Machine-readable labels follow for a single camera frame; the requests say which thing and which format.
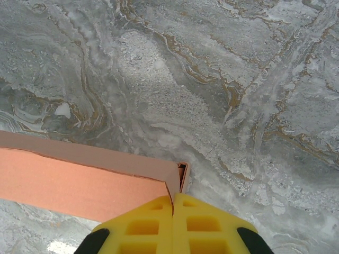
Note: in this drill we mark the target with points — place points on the salmon orange paper box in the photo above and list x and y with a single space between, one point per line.
79 185

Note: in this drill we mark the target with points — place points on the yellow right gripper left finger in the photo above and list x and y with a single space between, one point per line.
164 238

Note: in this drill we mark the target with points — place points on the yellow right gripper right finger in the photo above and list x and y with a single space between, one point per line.
181 238

